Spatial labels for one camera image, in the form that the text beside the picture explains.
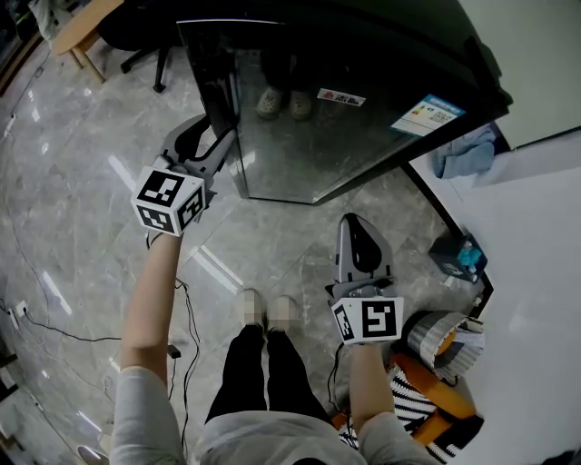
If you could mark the person's right shoe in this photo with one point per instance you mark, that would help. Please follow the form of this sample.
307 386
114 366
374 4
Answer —
283 313

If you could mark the blue cloth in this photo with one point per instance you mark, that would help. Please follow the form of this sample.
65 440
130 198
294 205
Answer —
465 156

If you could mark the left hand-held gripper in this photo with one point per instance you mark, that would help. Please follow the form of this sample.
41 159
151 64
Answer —
159 200

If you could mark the person's shoe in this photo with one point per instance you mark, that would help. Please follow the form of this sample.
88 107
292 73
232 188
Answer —
283 313
252 309

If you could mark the person's right forearm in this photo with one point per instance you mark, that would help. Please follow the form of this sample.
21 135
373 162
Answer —
370 386

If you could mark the wooden table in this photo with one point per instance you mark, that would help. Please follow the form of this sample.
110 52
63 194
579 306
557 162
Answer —
77 32

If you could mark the person's black trousers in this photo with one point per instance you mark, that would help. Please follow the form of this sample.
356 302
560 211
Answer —
247 372

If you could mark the black glossy appliance door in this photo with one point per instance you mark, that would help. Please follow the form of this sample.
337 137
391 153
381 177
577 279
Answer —
318 150

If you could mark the black glass-door fridge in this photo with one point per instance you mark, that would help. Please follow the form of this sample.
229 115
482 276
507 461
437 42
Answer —
213 82

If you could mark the black power adapter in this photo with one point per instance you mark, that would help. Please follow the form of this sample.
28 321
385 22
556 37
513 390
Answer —
174 352

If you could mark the person's left shoe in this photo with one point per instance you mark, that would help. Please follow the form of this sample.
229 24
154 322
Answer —
252 309

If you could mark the dark blue box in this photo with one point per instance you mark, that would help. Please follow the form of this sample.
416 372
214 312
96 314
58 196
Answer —
447 259

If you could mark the black office chair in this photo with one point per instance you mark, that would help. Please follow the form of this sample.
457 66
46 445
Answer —
140 27

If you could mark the person's grey shirt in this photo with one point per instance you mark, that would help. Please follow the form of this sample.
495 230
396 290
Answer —
140 422

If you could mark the person's left forearm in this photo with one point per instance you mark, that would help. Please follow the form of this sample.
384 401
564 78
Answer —
150 309

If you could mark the white power strip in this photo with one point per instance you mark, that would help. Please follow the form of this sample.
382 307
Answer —
16 314
9 128

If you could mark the striped woven basket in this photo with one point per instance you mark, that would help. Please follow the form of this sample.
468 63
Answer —
431 333

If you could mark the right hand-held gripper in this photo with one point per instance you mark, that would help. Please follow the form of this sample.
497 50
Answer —
372 318

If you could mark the round beige stool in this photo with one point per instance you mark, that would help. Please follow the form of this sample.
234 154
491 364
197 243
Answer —
93 455

